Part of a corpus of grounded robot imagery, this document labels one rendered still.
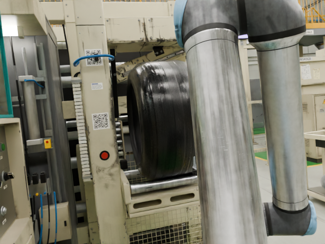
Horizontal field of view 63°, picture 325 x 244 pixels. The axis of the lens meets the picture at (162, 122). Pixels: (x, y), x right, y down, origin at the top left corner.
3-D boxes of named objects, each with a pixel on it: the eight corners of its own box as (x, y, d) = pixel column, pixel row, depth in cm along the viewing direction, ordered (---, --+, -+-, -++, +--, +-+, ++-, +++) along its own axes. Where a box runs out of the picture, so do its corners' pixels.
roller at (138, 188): (129, 196, 118) (127, 186, 118) (127, 193, 122) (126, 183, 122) (201, 183, 126) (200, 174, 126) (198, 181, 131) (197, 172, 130)
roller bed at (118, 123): (94, 173, 159) (88, 124, 158) (94, 168, 174) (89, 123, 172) (126, 168, 164) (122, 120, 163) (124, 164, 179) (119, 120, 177)
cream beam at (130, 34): (106, 43, 146) (103, 16, 145) (104, 53, 170) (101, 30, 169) (207, 40, 161) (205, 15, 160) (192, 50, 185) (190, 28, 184)
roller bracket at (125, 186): (125, 205, 114) (123, 183, 113) (117, 182, 152) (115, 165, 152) (132, 204, 115) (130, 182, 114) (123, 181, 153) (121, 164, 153)
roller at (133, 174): (122, 180, 145) (122, 172, 145) (122, 178, 149) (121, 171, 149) (183, 171, 153) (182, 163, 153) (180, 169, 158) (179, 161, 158)
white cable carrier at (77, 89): (83, 181, 121) (71, 77, 119) (83, 179, 126) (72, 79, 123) (93, 180, 122) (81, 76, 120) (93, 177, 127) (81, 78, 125)
